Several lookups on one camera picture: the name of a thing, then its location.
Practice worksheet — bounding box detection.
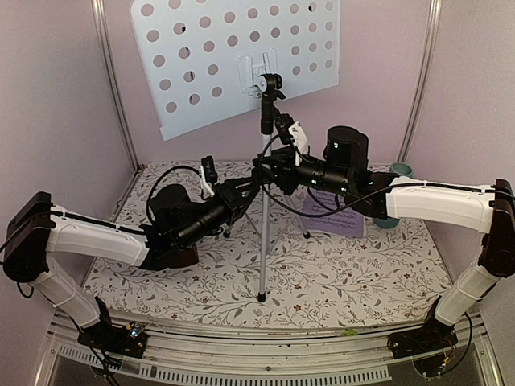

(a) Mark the brown wooden metronome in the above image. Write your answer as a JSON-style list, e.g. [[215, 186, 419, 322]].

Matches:
[[177, 245, 199, 268]]

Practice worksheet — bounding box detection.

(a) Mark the right aluminium frame post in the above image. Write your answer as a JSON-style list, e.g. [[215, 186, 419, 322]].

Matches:
[[397, 0, 443, 162]]

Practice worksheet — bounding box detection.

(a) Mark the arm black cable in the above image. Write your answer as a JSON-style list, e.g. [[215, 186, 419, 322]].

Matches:
[[145, 165, 202, 218], [259, 134, 393, 218]]

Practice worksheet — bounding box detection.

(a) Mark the aluminium base frame rail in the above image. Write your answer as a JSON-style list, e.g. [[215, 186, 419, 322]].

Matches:
[[34, 309, 506, 386]]

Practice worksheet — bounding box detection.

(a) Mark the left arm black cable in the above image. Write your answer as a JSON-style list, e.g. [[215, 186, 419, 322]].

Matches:
[[145, 165, 202, 218]]

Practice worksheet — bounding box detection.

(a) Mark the aluminium frame post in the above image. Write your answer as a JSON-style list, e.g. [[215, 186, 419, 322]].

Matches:
[[397, 0, 443, 162], [90, 0, 140, 171]]

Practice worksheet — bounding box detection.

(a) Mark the light blue music stand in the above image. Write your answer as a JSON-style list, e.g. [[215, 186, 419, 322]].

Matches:
[[128, 0, 342, 302]]

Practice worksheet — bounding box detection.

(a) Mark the purple sheet music page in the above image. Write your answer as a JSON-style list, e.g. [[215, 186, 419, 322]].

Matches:
[[301, 190, 367, 238]]

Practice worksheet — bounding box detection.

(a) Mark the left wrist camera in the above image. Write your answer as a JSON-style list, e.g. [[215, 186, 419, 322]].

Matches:
[[200, 155, 218, 199]]

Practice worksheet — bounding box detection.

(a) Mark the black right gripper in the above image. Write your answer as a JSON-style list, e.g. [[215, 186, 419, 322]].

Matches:
[[252, 151, 350, 200]]

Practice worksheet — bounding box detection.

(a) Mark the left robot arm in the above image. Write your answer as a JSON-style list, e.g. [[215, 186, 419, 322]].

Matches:
[[2, 178, 259, 349]]

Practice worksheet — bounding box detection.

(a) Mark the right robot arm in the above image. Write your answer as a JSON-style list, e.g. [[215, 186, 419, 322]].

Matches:
[[253, 125, 514, 351]]

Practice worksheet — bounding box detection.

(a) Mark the left aluminium frame post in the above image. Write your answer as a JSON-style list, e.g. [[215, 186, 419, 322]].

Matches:
[[90, 0, 140, 171]]

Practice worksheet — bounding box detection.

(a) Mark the teal cup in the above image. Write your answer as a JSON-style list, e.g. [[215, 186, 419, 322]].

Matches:
[[373, 162, 414, 229]]

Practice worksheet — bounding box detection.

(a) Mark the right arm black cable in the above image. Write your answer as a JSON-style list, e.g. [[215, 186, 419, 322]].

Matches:
[[259, 134, 393, 218]]

